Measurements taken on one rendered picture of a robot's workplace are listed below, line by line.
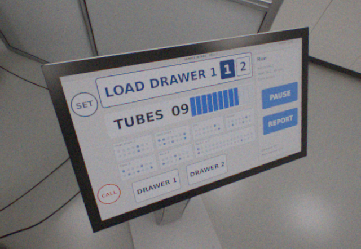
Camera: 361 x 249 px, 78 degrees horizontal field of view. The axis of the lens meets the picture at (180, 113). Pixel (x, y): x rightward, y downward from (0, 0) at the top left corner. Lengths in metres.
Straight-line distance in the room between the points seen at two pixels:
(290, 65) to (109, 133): 0.40
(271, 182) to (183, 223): 0.68
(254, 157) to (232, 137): 0.08
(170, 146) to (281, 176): 1.40
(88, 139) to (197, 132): 0.20
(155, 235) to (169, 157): 1.00
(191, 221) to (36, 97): 1.48
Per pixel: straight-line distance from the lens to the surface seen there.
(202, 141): 0.46
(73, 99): 0.39
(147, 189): 0.46
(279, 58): 0.53
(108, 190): 0.45
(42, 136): 1.84
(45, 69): 0.39
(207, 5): 1.11
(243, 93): 0.48
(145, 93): 0.40
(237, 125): 0.48
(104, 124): 0.40
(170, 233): 1.42
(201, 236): 1.44
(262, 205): 1.64
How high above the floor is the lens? 1.44
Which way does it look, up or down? 53 degrees down
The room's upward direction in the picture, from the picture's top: 10 degrees clockwise
